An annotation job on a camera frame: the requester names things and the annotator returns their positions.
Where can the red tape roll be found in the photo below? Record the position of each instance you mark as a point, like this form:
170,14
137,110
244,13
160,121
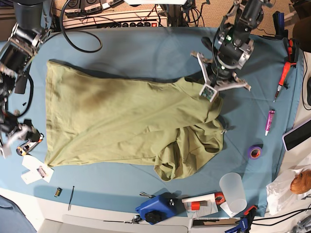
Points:
219,198

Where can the blue black clamp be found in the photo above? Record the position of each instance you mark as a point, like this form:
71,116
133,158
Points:
244,224

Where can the small green battery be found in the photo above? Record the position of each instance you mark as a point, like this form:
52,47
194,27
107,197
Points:
58,192

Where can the blue plastic device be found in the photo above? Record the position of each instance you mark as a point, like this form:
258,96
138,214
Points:
156,209

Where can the translucent plastic cup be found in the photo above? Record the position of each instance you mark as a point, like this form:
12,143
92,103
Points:
233,191

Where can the orange black tool set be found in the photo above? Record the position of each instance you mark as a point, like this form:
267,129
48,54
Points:
293,51

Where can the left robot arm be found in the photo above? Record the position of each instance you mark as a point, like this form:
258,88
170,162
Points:
241,19

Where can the purple glue tube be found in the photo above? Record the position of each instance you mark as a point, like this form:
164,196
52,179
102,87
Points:
269,121

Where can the brown round object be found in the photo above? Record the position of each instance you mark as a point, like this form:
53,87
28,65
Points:
301,183

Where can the orange grey utility knife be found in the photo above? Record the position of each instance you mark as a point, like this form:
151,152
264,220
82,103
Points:
28,146

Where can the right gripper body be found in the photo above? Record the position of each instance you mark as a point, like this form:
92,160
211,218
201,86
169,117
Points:
9,124

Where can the white power strip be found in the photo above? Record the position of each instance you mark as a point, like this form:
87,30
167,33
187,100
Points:
128,17

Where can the purple tape roll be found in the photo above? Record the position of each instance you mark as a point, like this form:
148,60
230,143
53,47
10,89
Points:
254,152

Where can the orange screwdriver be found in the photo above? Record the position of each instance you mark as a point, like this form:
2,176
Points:
285,71

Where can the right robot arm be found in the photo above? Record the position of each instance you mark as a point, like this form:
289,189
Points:
31,31

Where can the white plastic bag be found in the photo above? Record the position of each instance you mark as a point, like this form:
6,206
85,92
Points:
279,195

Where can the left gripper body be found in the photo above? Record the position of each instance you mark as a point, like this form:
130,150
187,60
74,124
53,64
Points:
219,72

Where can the smartphone in lilac case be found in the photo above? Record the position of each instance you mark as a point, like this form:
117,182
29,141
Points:
296,136

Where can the olive green t-shirt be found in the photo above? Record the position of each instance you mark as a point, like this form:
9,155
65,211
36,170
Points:
164,125

